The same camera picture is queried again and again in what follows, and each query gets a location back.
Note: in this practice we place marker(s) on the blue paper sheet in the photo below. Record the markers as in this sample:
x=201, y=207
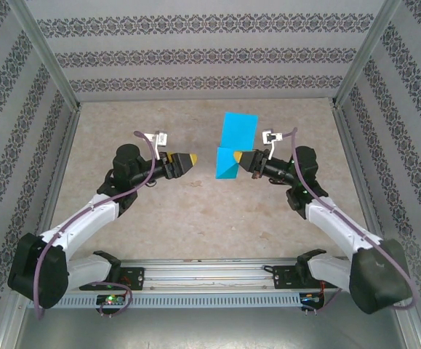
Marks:
x=239, y=131

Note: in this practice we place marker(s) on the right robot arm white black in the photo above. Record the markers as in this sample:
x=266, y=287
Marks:
x=337, y=225

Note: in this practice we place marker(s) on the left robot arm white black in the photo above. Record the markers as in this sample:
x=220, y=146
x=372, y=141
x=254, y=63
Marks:
x=83, y=218

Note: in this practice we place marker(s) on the grey metal sheet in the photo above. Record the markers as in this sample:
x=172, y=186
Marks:
x=210, y=331

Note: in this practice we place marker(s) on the circuit board with green light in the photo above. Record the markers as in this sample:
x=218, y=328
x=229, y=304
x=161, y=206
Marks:
x=312, y=299
x=112, y=300

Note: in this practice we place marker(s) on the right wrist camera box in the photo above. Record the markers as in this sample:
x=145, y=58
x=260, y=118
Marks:
x=271, y=137

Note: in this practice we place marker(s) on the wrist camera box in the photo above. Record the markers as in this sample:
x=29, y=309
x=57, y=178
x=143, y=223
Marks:
x=271, y=137
x=161, y=138

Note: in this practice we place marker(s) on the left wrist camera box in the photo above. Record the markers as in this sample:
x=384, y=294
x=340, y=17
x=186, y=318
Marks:
x=161, y=138

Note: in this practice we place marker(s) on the aluminium side rail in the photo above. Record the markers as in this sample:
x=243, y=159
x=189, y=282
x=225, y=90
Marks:
x=352, y=156
x=63, y=156

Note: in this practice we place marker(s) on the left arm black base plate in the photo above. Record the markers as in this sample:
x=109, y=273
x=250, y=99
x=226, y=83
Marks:
x=134, y=278

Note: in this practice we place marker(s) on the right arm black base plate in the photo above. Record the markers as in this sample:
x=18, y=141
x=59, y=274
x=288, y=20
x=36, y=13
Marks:
x=286, y=278

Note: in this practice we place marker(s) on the aluminium mounting rail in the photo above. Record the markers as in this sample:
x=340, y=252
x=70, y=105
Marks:
x=210, y=270

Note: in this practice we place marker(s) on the aluminium frame post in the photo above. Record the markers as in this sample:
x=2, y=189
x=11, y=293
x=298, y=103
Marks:
x=413, y=327
x=6, y=327
x=46, y=51
x=366, y=51

